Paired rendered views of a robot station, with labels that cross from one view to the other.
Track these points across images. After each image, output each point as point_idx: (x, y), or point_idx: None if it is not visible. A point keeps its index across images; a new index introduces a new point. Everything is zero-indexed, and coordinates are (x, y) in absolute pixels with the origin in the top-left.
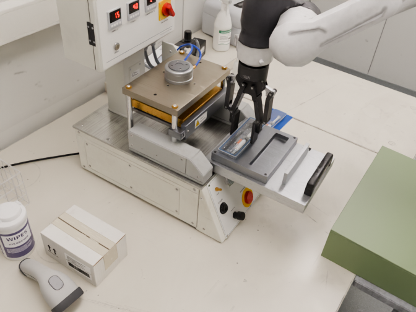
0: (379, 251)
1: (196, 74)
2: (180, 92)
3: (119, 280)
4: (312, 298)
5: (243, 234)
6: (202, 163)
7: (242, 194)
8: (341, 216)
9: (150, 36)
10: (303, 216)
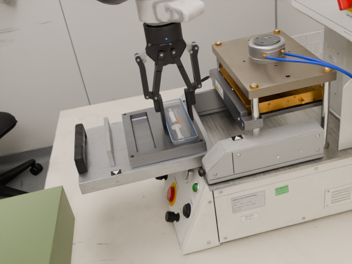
0: (10, 200)
1: (261, 66)
2: (237, 51)
3: None
4: (65, 188)
5: (151, 185)
6: (184, 97)
7: (174, 182)
8: (57, 200)
9: (332, 18)
10: (113, 239)
